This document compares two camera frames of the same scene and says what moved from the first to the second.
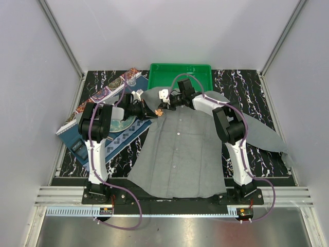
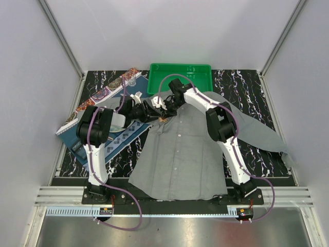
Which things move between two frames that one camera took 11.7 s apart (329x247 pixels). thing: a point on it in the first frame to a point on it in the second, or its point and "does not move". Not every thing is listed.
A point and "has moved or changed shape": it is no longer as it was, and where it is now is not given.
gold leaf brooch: [158, 112] has moved or changed shape
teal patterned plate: [118, 125] does not move
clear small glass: [131, 79] does not move
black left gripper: [144, 108] does not move
